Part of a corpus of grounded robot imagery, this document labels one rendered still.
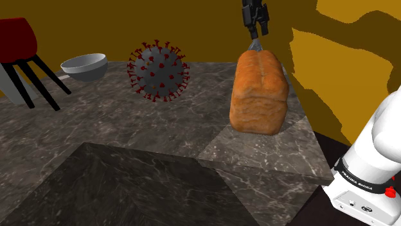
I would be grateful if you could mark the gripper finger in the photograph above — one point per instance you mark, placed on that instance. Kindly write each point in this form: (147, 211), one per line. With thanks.
(264, 27)
(254, 32)

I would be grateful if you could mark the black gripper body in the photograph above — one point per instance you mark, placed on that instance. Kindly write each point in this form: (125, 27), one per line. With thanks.
(254, 12)

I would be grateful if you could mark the orange bread loaf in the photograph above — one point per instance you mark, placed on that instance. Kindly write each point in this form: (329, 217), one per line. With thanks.
(258, 94)

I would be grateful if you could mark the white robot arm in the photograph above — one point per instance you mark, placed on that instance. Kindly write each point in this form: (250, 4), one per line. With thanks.
(372, 156)

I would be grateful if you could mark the grey ball with red spikes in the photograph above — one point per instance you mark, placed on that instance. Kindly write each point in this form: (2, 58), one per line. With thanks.
(159, 70)

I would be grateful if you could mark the grey bowl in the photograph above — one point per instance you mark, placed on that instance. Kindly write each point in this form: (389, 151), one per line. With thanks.
(85, 67)

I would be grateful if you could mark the red chair with black legs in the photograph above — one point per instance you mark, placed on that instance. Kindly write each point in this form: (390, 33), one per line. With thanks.
(17, 40)

